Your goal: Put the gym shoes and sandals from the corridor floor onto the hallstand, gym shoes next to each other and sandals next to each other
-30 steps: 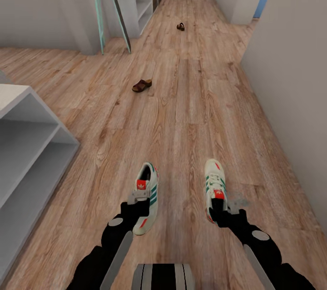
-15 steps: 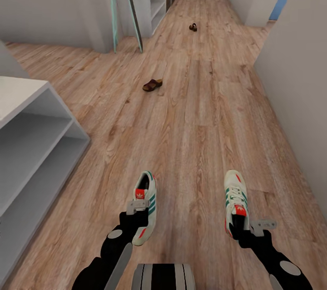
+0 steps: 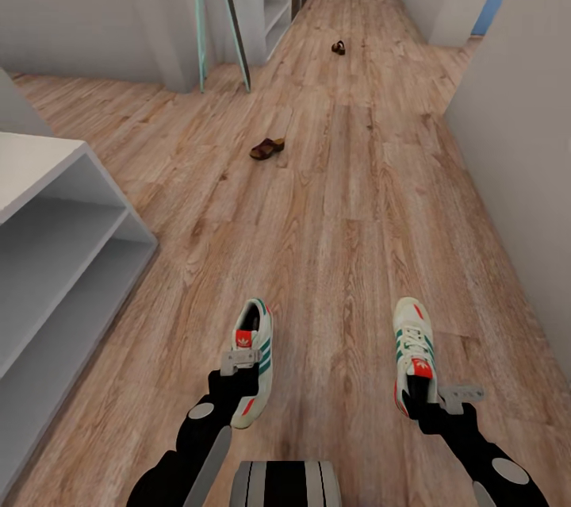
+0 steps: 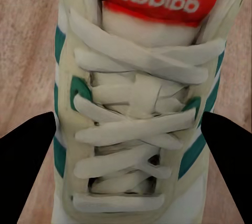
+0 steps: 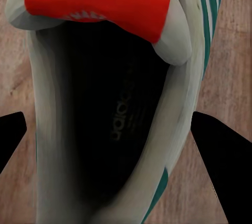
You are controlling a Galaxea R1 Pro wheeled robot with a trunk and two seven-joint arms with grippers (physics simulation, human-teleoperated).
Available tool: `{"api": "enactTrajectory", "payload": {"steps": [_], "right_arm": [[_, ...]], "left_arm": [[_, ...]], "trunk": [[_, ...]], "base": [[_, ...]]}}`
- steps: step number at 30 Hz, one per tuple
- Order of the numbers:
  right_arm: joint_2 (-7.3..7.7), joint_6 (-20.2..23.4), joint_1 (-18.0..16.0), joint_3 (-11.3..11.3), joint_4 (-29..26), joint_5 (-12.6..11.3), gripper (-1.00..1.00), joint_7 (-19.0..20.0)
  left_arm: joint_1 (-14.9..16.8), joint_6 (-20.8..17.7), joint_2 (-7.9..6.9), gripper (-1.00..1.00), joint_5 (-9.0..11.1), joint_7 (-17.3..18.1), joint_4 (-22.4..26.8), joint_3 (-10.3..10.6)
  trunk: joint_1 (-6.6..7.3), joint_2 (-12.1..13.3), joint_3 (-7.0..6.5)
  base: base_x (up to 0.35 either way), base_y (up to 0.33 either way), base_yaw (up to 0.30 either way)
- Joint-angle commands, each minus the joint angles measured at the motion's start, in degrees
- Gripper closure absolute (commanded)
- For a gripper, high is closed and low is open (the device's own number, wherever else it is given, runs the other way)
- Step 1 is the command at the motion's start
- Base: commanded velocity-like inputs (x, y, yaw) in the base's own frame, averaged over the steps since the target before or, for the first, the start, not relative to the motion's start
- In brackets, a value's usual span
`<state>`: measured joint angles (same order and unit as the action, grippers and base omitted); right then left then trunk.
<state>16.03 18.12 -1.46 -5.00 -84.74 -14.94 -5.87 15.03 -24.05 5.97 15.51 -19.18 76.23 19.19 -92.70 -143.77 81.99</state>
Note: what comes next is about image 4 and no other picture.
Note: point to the gym shoe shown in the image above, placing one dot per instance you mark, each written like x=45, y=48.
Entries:
x=132, y=81

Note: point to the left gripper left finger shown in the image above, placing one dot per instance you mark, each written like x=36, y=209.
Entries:
x=22, y=153

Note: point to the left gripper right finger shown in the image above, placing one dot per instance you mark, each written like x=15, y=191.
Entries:
x=231, y=147

